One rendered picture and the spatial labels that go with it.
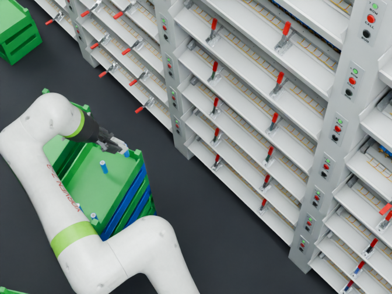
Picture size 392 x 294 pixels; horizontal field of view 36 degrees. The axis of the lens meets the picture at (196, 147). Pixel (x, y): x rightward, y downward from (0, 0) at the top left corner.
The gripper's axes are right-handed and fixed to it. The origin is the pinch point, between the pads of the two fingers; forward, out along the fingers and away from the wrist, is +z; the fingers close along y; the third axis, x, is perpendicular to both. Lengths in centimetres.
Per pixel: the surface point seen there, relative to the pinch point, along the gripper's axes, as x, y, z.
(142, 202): -14.5, 4.3, 33.7
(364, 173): 51, 60, -4
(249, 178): 21, 21, 47
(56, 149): -24.1, -26.9, 15.4
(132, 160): -3.4, -2.0, 16.5
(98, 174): -14.5, -3.8, 11.2
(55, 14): -3, -115, 56
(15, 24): -17, -112, 40
